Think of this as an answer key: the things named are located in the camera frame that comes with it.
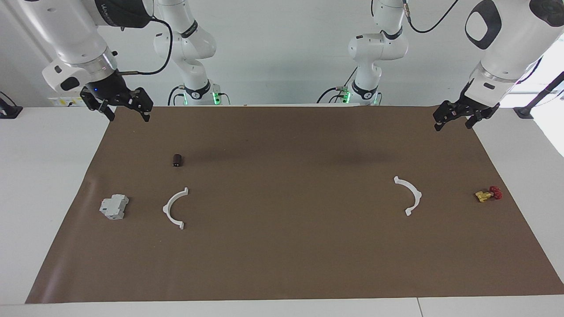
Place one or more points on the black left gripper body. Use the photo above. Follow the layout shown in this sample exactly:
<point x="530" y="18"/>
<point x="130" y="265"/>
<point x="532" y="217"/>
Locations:
<point x="469" y="108"/>

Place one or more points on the small dark brown cylinder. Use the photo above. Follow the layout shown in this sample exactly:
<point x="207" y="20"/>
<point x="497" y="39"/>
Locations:
<point x="178" y="160"/>

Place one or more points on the brown table mat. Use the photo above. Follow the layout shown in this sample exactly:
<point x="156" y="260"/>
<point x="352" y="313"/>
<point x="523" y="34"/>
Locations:
<point x="282" y="251"/>

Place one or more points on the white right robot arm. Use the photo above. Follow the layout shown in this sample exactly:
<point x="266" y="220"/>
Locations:
<point x="75" y="35"/>

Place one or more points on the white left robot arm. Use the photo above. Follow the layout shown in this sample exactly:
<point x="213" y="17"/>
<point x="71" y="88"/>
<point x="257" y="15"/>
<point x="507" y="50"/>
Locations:
<point x="506" y="44"/>

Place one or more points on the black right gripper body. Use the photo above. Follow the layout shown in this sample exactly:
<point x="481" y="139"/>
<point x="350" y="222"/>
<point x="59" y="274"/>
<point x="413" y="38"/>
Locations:
<point x="112" y="92"/>

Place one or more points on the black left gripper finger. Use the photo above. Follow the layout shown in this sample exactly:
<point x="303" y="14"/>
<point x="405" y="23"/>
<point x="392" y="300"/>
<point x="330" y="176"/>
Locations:
<point x="471" y="122"/>
<point x="439" y="124"/>

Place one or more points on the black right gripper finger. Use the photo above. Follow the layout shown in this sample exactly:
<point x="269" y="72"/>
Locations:
<point x="146" y="115"/>
<point x="109" y="112"/>

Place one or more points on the white wall socket strip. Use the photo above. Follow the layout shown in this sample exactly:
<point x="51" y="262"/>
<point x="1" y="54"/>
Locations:
<point x="66" y="102"/>

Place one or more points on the grey circuit breaker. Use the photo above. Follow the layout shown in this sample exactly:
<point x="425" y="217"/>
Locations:
<point x="113" y="207"/>

